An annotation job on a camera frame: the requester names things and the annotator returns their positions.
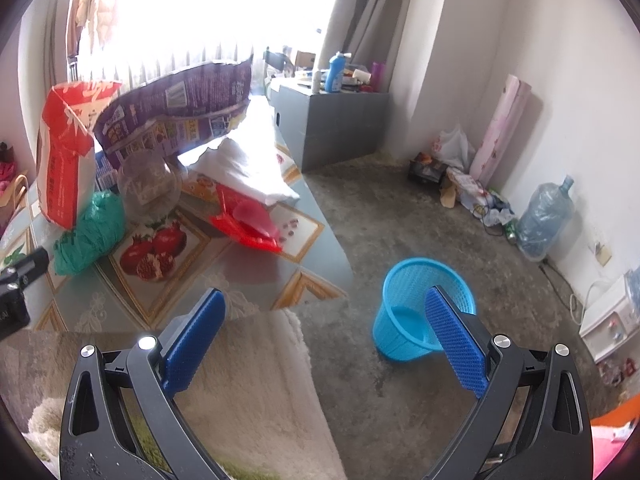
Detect floor trash pile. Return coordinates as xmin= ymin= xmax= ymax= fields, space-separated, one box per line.
xmin=408 ymin=152 xmax=516 ymax=245

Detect white plastic bag on floor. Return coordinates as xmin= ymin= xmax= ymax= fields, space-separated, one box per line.
xmin=431 ymin=124 xmax=476 ymax=172

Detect clear plastic container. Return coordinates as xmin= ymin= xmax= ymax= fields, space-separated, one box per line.
xmin=117 ymin=150 xmax=181 ymax=224

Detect fruit pattern tablecloth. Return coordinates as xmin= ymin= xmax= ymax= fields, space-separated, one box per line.
xmin=25 ymin=98 xmax=352 ymax=333

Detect red plastic wrapper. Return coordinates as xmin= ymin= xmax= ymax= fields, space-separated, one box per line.
xmin=210 ymin=184 xmax=282 ymax=252

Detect white cloth rag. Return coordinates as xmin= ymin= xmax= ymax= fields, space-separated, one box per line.
xmin=189 ymin=136 xmax=299 ymax=207

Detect white small appliance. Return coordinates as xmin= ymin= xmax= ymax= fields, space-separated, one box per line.
xmin=579 ymin=275 xmax=639 ymax=363

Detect pink rolled mat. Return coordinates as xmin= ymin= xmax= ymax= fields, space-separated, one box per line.
xmin=469 ymin=75 xmax=532 ymax=188

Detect beige fluffy rug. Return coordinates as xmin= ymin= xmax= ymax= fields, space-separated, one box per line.
xmin=1 ymin=313 xmax=346 ymax=479

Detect blue detergent bottle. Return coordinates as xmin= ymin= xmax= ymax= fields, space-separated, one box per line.
xmin=324 ymin=52 xmax=352 ymax=93

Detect blue plastic waste basket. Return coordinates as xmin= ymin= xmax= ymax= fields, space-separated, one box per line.
xmin=372 ymin=258 xmax=476 ymax=362

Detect purple snack bag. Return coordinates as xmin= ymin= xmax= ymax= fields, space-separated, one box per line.
xmin=93 ymin=58 xmax=253 ymax=169

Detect red white paper bag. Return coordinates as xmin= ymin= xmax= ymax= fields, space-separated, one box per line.
xmin=36 ymin=81 xmax=120 ymax=230

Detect magenta bottle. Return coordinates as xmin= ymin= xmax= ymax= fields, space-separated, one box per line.
xmin=370 ymin=62 xmax=385 ymax=92

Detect green plastic bag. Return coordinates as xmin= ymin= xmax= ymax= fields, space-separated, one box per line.
xmin=53 ymin=191 xmax=126 ymax=276

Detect grey cabinet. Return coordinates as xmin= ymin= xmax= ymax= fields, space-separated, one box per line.
xmin=271 ymin=78 xmax=390 ymax=172

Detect large blue water jug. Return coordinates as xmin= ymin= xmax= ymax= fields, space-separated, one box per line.
xmin=515 ymin=176 xmax=575 ymax=262

